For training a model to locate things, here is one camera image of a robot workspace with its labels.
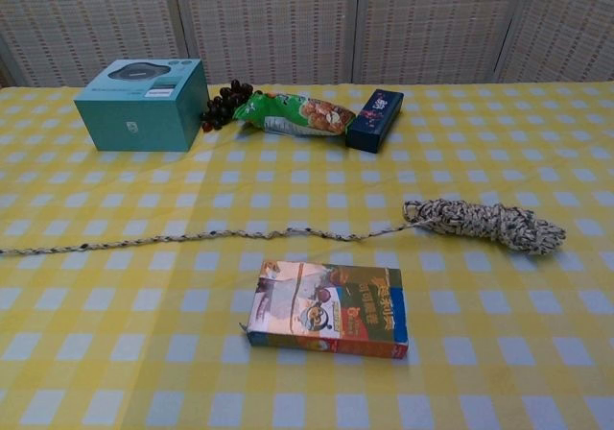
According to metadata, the colourful printed snack box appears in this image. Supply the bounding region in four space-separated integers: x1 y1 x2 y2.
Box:
238 258 410 360

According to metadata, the dark blue narrow box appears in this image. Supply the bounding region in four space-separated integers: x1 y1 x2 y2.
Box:
344 88 405 155

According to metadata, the braided speckled rope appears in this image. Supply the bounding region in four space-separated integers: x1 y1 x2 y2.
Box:
0 198 568 258

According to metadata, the green snack bag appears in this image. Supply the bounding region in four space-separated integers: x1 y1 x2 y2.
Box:
231 90 358 138

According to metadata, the teal speaker box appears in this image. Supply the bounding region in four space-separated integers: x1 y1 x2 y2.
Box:
73 58 209 154

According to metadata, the yellow checked tablecloth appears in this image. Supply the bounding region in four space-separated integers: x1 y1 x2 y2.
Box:
0 82 614 430

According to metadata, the woven folding screen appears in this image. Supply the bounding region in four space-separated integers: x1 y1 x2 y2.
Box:
0 0 614 88

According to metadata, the dark red grape bunch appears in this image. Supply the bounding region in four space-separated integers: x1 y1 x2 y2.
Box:
200 79 255 133

